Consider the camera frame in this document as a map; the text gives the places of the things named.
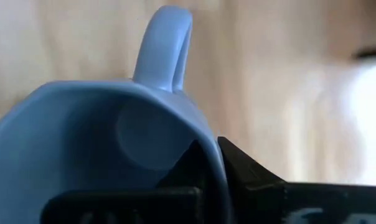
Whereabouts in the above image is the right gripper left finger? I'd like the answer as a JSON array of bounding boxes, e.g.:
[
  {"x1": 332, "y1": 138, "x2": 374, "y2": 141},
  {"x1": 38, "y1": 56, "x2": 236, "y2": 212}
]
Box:
[{"x1": 40, "y1": 139, "x2": 207, "y2": 224}]

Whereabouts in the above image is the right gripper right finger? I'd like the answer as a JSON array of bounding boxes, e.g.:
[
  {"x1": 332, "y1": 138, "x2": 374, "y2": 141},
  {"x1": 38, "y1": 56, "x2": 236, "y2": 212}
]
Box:
[{"x1": 217, "y1": 136, "x2": 376, "y2": 224}]

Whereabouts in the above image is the grey-blue mug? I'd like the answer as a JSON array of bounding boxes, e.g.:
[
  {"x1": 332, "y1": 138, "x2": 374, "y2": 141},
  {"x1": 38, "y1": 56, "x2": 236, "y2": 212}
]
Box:
[{"x1": 0, "y1": 4, "x2": 235, "y2": 224}]

